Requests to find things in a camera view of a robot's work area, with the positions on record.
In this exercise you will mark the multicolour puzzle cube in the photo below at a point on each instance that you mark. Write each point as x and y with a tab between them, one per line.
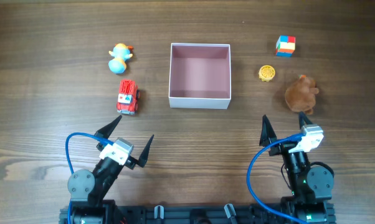
285	46

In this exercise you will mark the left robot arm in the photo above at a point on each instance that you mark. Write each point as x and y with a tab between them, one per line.
88	188

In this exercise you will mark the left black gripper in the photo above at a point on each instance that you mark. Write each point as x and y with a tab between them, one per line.
131	162

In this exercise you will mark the brown plush toy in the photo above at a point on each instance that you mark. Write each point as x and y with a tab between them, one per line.
300	96

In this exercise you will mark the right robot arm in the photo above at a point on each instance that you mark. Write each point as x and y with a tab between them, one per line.
311	183

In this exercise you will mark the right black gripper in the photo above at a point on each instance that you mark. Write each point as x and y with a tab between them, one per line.
268	135

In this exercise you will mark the red toy fire truck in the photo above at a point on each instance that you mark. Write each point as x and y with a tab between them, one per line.
128	95

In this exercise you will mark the yellow round toy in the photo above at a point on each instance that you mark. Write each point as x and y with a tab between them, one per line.
266	73

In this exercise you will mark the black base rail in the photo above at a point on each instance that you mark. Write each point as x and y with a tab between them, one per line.
249	214

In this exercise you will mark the blue orange duck toy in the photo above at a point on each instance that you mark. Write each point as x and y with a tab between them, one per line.
120	53

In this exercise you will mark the white box pink interior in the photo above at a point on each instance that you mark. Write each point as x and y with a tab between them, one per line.
200	76

